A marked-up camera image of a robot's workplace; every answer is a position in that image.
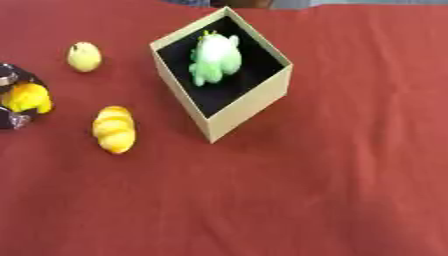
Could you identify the yellow toy croissant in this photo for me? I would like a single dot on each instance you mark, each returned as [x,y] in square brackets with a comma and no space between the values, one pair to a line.
[114,129]

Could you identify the pale yellow toy pear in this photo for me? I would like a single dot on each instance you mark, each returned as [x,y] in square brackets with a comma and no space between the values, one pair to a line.
[84,57]

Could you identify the tan cardboard box black inside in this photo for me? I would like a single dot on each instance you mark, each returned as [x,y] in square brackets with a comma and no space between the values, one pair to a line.
[233,110]

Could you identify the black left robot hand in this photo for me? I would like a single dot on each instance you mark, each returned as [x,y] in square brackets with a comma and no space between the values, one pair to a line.
[16,74]

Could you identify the yellow toy fruit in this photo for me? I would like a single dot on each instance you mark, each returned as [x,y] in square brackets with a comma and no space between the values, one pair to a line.
[26,97]

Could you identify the green white soft toy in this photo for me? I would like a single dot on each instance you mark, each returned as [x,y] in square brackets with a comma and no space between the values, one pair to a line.
[216,58]

